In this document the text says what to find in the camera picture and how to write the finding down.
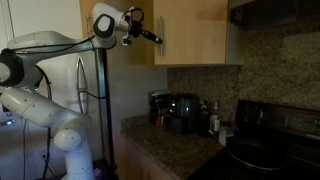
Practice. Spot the dark glass bottle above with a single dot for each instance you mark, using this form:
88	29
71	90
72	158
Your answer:
204	123

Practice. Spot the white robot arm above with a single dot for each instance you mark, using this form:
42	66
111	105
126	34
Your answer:
130	82

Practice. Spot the small white container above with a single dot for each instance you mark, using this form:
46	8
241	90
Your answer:
222	137

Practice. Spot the steel cabinet handle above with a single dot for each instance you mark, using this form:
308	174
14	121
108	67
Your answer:
161	35

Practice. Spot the black electric stove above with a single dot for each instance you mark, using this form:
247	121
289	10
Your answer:
270	142

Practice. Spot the black coffee maker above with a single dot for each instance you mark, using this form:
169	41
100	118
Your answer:
158	106

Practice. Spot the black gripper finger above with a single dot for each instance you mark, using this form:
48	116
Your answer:
150	36

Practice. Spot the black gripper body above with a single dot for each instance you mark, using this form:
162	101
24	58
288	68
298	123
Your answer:
134	18

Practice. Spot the black air fryer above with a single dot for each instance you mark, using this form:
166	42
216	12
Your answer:
183	114

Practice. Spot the steel range hood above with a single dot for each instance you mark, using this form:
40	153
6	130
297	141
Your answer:
259	14

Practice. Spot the stainless steel refrigerator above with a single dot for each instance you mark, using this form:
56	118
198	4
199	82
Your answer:
79	84

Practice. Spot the clear spice bottle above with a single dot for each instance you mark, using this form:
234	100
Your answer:
214	119

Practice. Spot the wooden cabinet door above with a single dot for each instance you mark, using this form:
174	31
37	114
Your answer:
195	32

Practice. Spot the lower wooden base cabinet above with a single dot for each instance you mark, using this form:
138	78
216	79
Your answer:
134	164

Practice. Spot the dark frying pan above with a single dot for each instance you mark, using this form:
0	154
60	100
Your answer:
256	154

